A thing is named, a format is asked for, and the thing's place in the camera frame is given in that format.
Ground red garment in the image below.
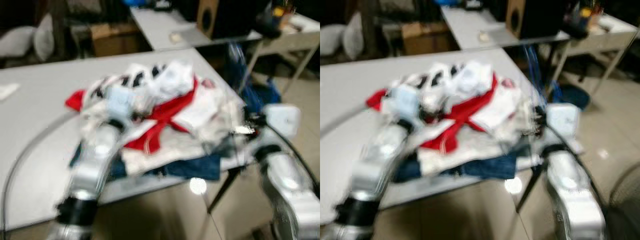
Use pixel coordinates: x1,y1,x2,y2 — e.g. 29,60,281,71
365,75,501,155
65,75,202,155

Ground blue jeans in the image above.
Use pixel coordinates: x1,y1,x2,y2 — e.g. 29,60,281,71
70,144,223,182
392,150,521,182

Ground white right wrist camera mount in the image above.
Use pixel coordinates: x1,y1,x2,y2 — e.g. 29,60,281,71
545,103,582,138
262,103,302,139

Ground brown wooden speaker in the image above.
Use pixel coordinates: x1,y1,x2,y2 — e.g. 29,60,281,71
506,0,531,40
196,0,221,40

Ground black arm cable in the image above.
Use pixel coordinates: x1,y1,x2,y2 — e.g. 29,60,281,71
320,102,396,138
270,127,321,186
550,127,608,211
0,111,76,236

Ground light grey table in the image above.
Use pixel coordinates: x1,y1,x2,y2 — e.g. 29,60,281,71
129,5,321,96
440,5,640,96

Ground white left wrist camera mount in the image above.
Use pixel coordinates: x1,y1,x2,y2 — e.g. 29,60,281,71
104,85,137,121
391,85,423,120

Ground blue cable bundle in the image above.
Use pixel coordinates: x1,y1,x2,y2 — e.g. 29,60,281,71
227,42,253,98
522,44,556,96

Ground white table black legs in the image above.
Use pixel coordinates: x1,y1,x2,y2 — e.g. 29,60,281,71
320,47,586,213
0,47,247,233

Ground crumpled white garment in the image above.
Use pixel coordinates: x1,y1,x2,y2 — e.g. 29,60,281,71
147,60,197,103
447,60,496,101

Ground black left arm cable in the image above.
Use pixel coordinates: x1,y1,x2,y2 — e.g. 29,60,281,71
320,102,396,138
0,111,76,236

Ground brown cardboard box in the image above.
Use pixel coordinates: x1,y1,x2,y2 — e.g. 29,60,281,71
90,22,142,57
401,21,451,56

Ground grey cushion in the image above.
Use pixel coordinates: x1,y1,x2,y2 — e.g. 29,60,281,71
34,12,56,62
320,25,351,57
345,12,365,61
0,26,37,60

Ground large cream white garment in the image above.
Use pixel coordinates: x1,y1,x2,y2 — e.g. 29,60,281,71
385,80,546,176
80,80,247,177

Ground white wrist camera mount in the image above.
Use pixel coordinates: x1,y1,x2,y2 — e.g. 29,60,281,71
104,85,137,121
545,103,582,138
391,85,423,120
262,103,302,139

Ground blue bag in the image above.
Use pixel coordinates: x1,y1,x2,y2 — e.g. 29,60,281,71
552,82,591,111
244,82,282,115

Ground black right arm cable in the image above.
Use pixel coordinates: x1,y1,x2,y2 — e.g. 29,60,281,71
270,127,321,186
550,127,608,211

